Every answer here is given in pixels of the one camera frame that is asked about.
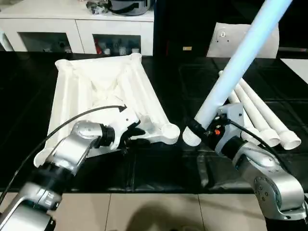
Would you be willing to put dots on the white plastic table leg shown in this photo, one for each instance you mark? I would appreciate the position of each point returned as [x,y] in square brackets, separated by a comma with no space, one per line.
[255,113]
[240,60]
[267,110]
[240,115]

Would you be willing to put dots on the white plastic table top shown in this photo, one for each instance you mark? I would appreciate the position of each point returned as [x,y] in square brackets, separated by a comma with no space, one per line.
[77,84]

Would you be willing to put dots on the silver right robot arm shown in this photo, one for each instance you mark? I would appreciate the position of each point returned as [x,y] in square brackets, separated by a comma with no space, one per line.
[269,178]

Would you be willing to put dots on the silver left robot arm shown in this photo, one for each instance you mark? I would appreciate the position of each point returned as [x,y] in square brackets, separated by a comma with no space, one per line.
[67,149]

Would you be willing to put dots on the small tan label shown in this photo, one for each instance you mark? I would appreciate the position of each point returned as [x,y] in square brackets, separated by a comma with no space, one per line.
[187,48]

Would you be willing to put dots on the white flat board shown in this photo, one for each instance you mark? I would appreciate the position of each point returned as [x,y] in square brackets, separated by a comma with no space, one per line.
[296,67]

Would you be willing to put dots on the black cabinet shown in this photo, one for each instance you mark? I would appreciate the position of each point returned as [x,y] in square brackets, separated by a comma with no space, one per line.
[183,24]

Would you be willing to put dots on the black table mat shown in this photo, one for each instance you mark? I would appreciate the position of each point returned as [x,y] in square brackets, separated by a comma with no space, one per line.
[24,84]

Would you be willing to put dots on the grey round appliance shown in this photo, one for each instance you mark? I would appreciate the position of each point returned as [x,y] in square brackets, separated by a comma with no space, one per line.
[130,7]

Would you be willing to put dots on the black clutter pile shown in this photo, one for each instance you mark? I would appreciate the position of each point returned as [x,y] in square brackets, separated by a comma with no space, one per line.
[96,6]

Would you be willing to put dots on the white cabinet with glass doors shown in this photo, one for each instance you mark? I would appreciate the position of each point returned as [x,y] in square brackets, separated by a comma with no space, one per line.
[48,24]

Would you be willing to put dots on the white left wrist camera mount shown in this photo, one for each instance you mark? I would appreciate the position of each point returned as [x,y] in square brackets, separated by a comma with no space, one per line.
[125,120]

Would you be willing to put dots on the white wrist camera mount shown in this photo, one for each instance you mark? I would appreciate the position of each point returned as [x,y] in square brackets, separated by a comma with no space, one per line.
[125,120]
[234,113]

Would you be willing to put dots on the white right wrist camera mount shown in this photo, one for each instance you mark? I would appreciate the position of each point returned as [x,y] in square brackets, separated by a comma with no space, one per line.
[234,113]

